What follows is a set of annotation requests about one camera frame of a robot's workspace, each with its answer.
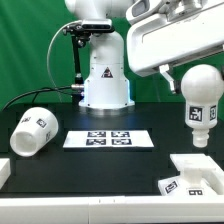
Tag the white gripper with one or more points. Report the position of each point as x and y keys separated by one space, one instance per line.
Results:
x=167 y=33

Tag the white lamp bulb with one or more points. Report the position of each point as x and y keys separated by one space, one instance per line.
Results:
x=202 y=86

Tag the white lamp base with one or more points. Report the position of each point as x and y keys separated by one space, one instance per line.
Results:
x=199 y=175

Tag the white lamp shade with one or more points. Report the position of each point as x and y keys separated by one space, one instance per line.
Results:
x=34 y=130

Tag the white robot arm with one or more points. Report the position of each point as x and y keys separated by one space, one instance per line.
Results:
x=106 y=87

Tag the paper sheet with markers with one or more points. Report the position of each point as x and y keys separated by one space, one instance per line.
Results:
x=108 y=138

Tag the black camera on stand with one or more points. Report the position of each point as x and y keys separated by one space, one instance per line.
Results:
x=80 y=32

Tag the white front rail wall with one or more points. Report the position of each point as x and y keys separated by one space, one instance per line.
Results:
x=112 y=210

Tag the white left rail block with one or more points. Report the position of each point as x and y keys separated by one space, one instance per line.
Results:
x=5 y=170

